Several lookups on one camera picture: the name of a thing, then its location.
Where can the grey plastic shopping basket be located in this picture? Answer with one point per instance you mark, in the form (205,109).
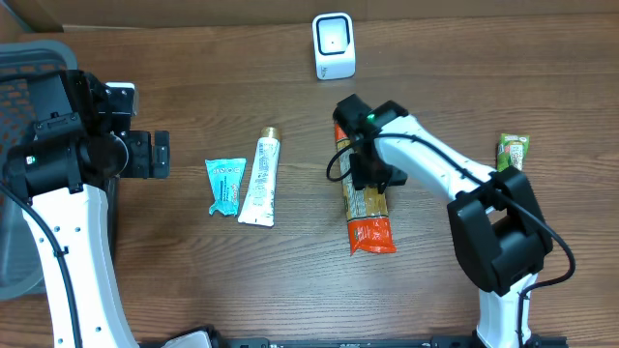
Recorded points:
(61,128)

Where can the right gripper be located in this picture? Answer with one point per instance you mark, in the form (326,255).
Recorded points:
(369,176)

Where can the brown cardboard backdrop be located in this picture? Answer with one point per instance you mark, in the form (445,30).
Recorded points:
(52,15)

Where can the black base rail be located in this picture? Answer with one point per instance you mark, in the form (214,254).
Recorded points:
(435,342)

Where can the white tube gold cap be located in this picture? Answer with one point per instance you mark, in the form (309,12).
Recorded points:
(259,203)

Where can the white barcode scanner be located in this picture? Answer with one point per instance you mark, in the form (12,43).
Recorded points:
(334,46)

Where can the green snack pouch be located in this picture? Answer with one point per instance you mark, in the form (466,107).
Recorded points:
(512,150)

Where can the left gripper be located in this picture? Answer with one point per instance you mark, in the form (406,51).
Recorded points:
(161,155)

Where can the orange spaghetti packet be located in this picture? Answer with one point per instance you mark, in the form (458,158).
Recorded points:
(368,224)

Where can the teal snack packet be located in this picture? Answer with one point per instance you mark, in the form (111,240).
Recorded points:
(225,176)

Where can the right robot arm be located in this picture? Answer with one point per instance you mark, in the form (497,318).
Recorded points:
(495,219)

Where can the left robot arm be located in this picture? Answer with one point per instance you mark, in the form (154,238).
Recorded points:
(82,292)

